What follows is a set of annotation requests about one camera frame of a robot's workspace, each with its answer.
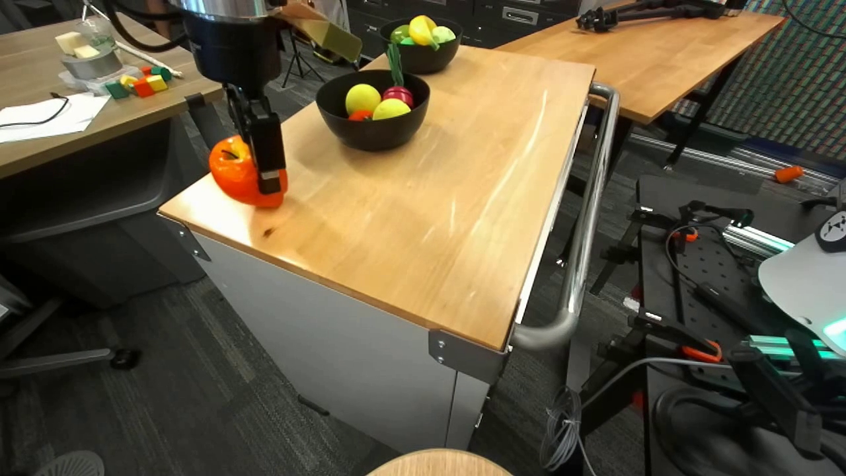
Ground yellow lemon toy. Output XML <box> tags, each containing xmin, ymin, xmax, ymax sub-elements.
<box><xmin>344</xmin><ymin>82</ymin><xmax>384</xmax><ymax>115</ymax></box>
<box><xmin>369</xmin><ymin>95</ymin><xmax>414</xmax><ymax>125</ymax></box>

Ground metal cart handle bar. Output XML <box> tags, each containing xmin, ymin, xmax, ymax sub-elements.
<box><xmin>506</xmin><ymin>82</ymin><xmax>621</xmax><ymax>357</ymax></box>

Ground colourful toy blocks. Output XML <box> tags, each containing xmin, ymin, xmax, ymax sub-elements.
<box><xmin>103</xmin><ymin>61</ymin><xmax>175</xmax><ymax>101</ymax></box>

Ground white thin stick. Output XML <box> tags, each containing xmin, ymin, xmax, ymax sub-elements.
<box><xmin>111</xmin><ymin>36</ymin><xmax>185</xmax><ymax>80</ymax></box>

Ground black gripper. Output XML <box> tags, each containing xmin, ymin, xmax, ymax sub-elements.
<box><xmin>185</xmin><ymin>10</ymin><xmax>287</xmax><ymax>197</ymax></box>

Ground gray cable bundle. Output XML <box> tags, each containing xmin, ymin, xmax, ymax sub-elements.
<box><xmin>536</xmin><ymin>353</ymin><xmax>734</xmax><ymax>476</ymax></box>

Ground gray office chair base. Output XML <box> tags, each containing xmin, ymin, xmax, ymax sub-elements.
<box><xmin>0</xmin><ymin>273</ymin><xmax>146</xmax><ymax>384</ymax></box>

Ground red radish toy green leaves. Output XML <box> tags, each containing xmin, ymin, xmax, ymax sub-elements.
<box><xmin>384</xmin><ymin>40</ymin><xmax>418</xmax><ymax>109</ymax></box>

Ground black plastic bowl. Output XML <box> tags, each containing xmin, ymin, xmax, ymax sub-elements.
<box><xmin>315</xmin><ymin>69</ymin><xmax>432</xmax><ymax>154</ymax></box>
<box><xmin>385</xmin><ymin>17</ymin><xmax>462</xmax><ymax>77</ymax></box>

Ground striped acoustic panel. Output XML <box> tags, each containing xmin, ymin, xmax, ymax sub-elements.
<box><xmin>706</xmin><ymin>0</ymin><xmax>846</xmax><ymax>166</ymax></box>

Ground black folded tripod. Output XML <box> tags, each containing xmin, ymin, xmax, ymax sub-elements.
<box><xmin>574</xmin><ymin>0</ymin><xmax>729</xmax><ymax>35</ymax></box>

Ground white cart wooden top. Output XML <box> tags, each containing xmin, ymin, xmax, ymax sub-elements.
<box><xmin>155</xmin><ymin>41</ymin><xmax>621</xmax><ymax>455</ymax></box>

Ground white paper sheet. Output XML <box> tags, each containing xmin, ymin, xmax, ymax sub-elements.
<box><xmin>0</xmin><ymin>90</ymin><xmax>113</xmax><ymax>146</ymax></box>

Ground clear plastic container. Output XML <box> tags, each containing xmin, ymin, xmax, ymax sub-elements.
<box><xmin>53</xmin><ymin>12</ymin><xmax>120</xmax><ymax>85</ymax></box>

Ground orange-brown wooden desk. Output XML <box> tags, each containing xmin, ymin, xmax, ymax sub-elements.
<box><xmin>497</xmin><ymin>4</ymin><xmax>787</xmax><ymax>168</ymax></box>

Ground gray metal floor rail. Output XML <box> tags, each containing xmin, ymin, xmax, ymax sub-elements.
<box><xmin>627</xmin><ymin>130</ymin><xmax>841</xmax><ymax>192</ymax></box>

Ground orange-handled clamp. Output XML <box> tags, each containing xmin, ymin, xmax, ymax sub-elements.
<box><xmin>673</xmin><ymin>335</ymin><xmax>727</xmax><ymax>367</ymax></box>

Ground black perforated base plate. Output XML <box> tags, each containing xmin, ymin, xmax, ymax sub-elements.
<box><xmin>635</xmin><ymin>168</ymin><xmax>846</xmax><ymax>476</ymax></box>

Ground light wooden office desk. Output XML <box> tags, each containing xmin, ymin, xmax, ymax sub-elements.
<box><xmin>0</xmin><ymin>8</ymin><xmax>237</xmax><ymax>310</ymax></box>

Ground small orange clamp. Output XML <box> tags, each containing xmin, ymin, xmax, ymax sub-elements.
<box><xmin>772</xmin><ymin>162</ymin><xmax>808</xmax><ymax>187</ymax></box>

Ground orange bell pepper toy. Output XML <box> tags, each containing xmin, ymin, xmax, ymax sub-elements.
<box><xmin>205</xmin><ymin>132</ymin><xmax>291</xmax><ymax>210</ymax></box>

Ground aluminium extrusion bar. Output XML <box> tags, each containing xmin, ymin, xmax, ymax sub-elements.
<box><xmin>719</xmin><ymin>220</ymin><xmax>797</xmax><ymax>258</ymax></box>

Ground yellow banana toy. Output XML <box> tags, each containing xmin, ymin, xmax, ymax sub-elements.
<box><xmin>406</xmin><ymin>12</ymin><xmax>440</xmax><ymax>50</ymax></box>

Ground round wooden stool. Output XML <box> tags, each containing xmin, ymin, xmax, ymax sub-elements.
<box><xmin>368</xmin><ymin>447</ymin><xmax>516</xmax><ymax>476</ymax></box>

